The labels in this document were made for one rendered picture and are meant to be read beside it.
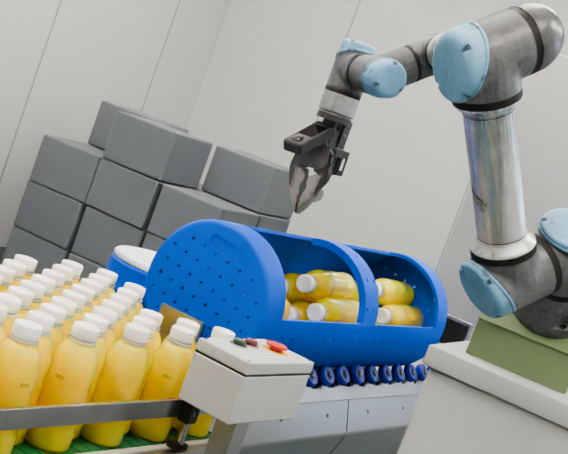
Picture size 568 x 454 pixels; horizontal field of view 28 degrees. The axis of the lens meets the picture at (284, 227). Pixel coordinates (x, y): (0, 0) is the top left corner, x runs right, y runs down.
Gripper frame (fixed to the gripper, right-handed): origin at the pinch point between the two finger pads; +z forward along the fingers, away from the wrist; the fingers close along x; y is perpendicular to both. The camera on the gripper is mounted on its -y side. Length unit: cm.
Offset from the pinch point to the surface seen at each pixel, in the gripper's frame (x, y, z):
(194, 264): 4.6, -21.6, 15.5
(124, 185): 248, 259, 48
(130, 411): -20, -62, 32
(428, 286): -6, 65, 12
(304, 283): -0.7, 12.8, 15.8
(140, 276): 34.3, 4.0, 28.1
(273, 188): 195, 311, 25
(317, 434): -14, 18, 45
